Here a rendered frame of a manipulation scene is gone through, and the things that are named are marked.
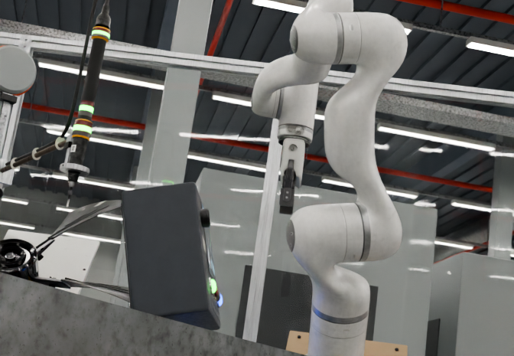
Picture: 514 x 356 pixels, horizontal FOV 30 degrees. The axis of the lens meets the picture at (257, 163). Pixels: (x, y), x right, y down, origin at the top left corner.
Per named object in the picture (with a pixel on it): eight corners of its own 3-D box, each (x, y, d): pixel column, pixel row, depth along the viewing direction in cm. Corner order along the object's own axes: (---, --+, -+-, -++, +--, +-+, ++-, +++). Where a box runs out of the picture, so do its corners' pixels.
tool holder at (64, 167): (51, 171, 230) (59, 132, 232) (78, 178, 233) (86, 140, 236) (66, 166, 222) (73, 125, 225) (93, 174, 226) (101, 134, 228)
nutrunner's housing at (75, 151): (61, 181, 227) (95, 4, 239) (76, 184, 229) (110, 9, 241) (67, 178, 224) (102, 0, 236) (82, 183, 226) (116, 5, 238)
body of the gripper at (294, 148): (310, 133, 223) (305, 180, 220) (309, 146, 232) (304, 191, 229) (278, 129, 223) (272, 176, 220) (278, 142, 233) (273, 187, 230)
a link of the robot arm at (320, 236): (376, 321, 197) (388, 219, 187) (288, 328, 193) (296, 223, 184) (359, 290, 208) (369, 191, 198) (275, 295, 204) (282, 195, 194)
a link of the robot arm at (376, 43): (315, 255, 200) (389, 250, 203) (331, 271, 188) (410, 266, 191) (317, 11, 191) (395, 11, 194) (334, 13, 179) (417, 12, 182)
